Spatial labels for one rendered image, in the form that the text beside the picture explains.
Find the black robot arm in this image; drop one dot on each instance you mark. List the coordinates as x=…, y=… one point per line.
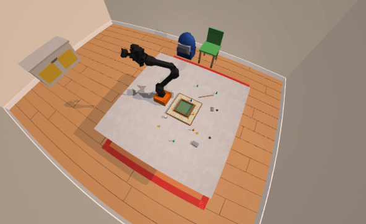
x=141, y=57

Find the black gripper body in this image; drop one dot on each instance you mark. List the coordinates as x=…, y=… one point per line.
x=124, y=53

